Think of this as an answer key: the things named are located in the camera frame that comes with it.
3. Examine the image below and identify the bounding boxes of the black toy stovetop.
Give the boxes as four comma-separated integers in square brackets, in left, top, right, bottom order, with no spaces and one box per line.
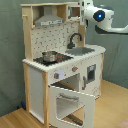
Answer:
[34,53,71,66]

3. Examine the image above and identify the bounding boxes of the grey dishwasher panel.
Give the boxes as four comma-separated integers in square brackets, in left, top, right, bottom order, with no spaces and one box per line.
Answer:
[87,65,96,82]

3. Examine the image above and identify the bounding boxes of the black toy faucet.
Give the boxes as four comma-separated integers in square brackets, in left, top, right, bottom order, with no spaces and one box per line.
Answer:
[67,33,82,49]

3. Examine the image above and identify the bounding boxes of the red left stove knob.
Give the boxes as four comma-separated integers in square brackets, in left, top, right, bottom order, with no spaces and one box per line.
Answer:
[54,73,60,79]

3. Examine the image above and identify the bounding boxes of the wooden toy kitchen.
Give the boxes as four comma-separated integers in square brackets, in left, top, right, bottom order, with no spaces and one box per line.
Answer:
[22,1,105,128]

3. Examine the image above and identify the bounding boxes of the grey range hood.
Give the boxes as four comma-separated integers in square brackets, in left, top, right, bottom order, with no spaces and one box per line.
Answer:
[35,6,64,27]

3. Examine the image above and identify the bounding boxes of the grey toy sink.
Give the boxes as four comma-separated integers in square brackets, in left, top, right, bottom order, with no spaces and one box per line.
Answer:
[66,47,94,56]

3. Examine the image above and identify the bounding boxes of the white oven door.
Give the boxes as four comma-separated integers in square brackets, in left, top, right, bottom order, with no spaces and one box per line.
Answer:
[49,86,95,128]

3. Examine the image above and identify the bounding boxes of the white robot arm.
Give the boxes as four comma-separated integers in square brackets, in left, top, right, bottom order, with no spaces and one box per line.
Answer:
[79,0,128,35]

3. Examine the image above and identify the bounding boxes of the small metal pot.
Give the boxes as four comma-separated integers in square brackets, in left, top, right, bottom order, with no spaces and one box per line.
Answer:
[42,51,57,62]

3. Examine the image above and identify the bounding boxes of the white toy microwave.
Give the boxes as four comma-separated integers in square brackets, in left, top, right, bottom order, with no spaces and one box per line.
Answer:
[67,4,86,20]

